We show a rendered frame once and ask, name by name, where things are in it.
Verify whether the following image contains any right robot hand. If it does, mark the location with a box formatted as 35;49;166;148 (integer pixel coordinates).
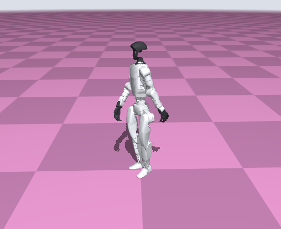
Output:
114;101;122;121

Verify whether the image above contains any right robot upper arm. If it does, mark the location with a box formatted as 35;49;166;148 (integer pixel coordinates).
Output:
125;63;133;90

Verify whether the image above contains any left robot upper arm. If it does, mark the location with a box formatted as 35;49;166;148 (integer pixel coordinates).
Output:
139;66;155;97

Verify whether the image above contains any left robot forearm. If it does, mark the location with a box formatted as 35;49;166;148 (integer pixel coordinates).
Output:
151;90;165;112

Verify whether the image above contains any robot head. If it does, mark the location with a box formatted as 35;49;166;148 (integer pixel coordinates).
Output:
131;42;147;65

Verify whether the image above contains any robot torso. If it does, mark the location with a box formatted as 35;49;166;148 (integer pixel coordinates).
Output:
130;62;149;116

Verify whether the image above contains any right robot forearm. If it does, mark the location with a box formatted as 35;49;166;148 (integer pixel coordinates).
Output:
118;87;130;106

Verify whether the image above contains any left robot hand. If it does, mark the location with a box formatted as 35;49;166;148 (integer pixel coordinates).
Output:
158;109;169;122

